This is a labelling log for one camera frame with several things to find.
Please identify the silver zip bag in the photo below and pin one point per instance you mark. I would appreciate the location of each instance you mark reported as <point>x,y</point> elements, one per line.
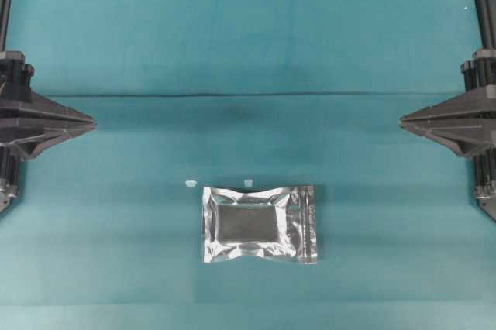
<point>277,224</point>

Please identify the left white tape scrap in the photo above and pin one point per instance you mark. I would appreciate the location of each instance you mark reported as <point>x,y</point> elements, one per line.
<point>191,183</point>

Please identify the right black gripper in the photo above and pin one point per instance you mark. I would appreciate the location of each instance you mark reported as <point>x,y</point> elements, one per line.
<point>477,141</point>

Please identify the left black base frame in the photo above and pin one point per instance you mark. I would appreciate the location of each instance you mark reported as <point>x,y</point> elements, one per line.
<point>4,21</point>

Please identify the black base frame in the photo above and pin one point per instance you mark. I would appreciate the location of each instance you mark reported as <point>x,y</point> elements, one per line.
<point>486,18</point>
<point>4,21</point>

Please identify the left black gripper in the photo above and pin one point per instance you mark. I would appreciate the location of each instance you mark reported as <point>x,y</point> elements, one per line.
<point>25,116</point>

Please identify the right black base frame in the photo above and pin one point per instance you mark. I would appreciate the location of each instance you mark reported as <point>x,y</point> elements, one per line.
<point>486,18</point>

